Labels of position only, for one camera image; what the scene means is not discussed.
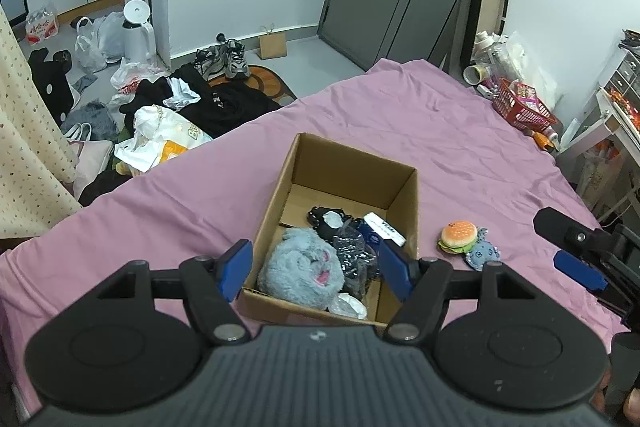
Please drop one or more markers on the dotted beige cloth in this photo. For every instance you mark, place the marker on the dotted beige cloth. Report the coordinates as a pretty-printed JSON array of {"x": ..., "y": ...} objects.
[{"x": 36, "y": 161}]

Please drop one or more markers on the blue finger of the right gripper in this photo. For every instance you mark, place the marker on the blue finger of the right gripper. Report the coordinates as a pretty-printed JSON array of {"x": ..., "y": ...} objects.
[
  {"x": 569, "y": 235},
  {"x": 582, "y": 274}
]

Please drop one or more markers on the clear plastic bottle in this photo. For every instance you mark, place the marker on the clear plastic bottle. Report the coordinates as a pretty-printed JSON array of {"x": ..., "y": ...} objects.
[{"x": 490, "y": 50}]

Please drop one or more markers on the red plastic basket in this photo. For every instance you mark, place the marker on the red plastic basket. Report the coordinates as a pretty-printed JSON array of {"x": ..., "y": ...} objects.
[{"x": 521, "y": 115}]

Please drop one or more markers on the orange small object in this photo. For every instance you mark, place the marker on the orange small object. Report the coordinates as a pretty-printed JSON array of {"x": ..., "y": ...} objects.
[{"x": 543, "y": 142}]

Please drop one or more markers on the white desk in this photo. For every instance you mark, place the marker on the white desk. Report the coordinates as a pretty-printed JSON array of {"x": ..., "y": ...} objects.
[{"x": 599, "y": 150}]

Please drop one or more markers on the pair of sneakers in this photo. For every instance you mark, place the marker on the pair of sneakers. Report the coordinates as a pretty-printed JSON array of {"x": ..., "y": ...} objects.
[{"x": 226, "y": 56}]

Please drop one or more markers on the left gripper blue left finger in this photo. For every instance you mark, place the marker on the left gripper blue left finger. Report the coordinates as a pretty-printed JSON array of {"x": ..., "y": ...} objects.
[{"x": 210, "y": 285}]

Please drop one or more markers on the white electric kettle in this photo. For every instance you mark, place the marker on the white electric kettle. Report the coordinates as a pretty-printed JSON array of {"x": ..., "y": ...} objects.
[{"x": 139, "y": 34}]

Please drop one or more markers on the grey fluffy plush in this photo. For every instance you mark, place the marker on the grey fluffy plush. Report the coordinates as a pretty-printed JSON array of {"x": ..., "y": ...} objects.
[{"x": 302, "y": 269}]

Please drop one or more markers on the black clothes pile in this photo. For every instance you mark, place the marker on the black clothes pile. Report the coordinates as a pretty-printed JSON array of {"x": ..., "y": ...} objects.
[{"x": 219, "y": 109}]

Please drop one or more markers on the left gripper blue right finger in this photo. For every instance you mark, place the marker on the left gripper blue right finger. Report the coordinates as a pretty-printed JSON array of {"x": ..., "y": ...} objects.
[{"x": 421, "y": 286}]

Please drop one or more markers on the blue denim plush toy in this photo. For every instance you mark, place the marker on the blue denim plush toy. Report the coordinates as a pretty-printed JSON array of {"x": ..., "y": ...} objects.
[{"x": 481, "y": 252}]

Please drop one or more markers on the red white bottle pack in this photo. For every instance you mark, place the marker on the red white bottle pack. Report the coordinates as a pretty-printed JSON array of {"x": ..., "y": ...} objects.
[{"x": 41, "y": 24}]

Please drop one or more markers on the hamburger plush toy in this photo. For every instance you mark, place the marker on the hamburger plush toy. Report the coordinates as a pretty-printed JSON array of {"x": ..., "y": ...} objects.
[{"x": 458, "y": 237}]

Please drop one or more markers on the brown cardboard box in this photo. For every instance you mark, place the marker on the brown cardboard box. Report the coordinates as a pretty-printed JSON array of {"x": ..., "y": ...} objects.
[{"x": 322, "y": 185}]

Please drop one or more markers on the white plastic bag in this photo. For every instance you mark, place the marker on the white plastic bag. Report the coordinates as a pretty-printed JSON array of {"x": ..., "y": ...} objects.
[{"x": 99, "y": 42}]

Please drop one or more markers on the bag of black beads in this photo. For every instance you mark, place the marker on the bag of black beads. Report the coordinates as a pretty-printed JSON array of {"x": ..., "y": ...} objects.
[{"x": 359, "y": 260}]

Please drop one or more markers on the grey drawer organizer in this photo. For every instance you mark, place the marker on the grey drawer organizer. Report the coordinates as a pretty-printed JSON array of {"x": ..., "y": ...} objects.
[{"x": 625, "y": 79}]

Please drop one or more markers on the roll of tape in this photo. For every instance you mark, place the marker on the roll of tape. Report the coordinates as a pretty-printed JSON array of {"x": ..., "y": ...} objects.
[{"x": 476, "y": 74}]

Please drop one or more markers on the small brown paper bag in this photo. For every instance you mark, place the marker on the small brown paper bag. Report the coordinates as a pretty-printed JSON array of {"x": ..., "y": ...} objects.
[{"x": 271, "y": 43}]

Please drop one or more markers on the black dotted bag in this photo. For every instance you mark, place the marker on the black dotted bag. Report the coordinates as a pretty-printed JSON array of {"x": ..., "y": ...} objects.
[{"x": 51, "y": 83}]

